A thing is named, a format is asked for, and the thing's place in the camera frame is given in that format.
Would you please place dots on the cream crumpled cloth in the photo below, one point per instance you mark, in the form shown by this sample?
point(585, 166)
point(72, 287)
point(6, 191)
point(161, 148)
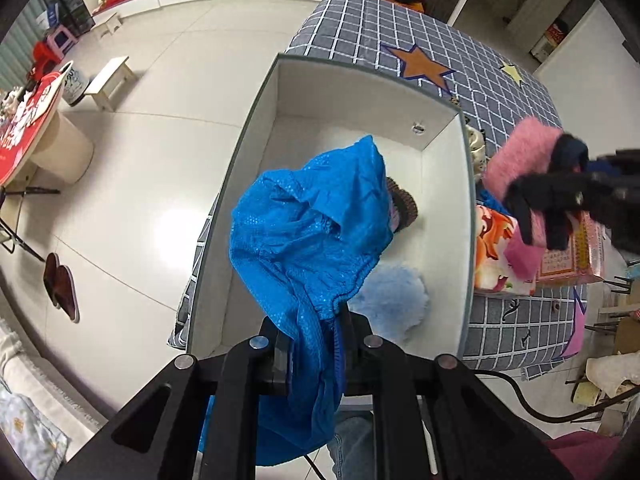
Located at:
point(612, 370)

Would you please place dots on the black fuzzy cloth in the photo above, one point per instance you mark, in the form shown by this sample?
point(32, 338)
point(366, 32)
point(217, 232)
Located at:
point(540, 190)

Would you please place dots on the grey checked tablecloth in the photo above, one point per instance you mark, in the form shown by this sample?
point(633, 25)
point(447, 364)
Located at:
point(450, 40)

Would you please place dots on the striped knitted hat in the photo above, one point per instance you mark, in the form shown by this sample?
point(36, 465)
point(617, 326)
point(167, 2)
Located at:
point(405, 205)

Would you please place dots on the person's magenta top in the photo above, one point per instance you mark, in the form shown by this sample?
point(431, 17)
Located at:
point(580, 457)

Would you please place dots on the clutter of small table items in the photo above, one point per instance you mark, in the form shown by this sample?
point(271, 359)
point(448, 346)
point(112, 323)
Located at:
point(15, 105)

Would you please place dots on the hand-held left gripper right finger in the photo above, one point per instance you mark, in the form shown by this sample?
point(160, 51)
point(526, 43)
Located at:
point(356, 355)

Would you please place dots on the light blue fluffy cloth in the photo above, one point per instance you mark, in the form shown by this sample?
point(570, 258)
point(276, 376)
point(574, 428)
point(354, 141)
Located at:
point(395, 300)

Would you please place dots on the red plastic stool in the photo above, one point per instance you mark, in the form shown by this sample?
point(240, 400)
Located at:
point(44, 52)

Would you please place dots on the red round table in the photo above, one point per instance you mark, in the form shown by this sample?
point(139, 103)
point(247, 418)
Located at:
point(30, 125)

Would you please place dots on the person's blue jeans legs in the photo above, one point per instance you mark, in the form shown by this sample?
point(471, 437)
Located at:
point(352, 445)

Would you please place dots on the white covered sofa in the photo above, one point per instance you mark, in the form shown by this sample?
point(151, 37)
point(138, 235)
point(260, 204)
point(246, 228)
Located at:
point(40, 375)

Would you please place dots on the blue sequin cloth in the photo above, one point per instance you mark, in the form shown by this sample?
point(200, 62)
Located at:
point(300, 220)

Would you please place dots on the blue and white carton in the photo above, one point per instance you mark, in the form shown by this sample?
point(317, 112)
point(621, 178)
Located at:
point(50, 16)

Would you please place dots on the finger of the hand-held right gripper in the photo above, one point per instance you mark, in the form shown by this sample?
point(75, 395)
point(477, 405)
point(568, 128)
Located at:
point(625, 156)
point(612, 186)

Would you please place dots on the floral printed pink box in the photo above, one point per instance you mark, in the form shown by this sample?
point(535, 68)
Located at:
point(492, 245)

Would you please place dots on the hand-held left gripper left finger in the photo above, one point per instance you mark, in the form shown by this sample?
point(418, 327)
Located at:
point(280, 360)

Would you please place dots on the small wooden stool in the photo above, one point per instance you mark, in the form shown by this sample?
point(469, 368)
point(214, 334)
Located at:
point(110, 21)

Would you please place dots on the cream polka dot cloth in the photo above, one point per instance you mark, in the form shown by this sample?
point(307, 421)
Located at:
point(476, 152)

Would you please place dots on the black storage rack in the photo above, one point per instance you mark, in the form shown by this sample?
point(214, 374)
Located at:
point(75, 5)

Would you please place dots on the white storage box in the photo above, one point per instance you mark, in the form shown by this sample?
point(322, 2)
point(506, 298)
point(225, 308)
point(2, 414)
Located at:
point(350, 105)

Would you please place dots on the purple plastic stool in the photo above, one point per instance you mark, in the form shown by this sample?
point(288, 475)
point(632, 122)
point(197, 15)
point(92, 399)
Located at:
point(62, 37)

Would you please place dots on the white printed bucket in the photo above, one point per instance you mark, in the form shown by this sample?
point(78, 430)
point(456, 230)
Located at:
point(75, 87)

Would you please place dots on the light blue floral pillow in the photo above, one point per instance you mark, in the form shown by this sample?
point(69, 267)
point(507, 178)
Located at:
point(30, 435)

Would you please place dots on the dark red slipper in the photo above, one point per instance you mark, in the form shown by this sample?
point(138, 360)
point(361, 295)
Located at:
point(51, 277)
point(67, 295)

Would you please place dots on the large wooden stool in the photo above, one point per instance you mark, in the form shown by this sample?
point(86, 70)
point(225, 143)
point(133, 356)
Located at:
point(112, 72)

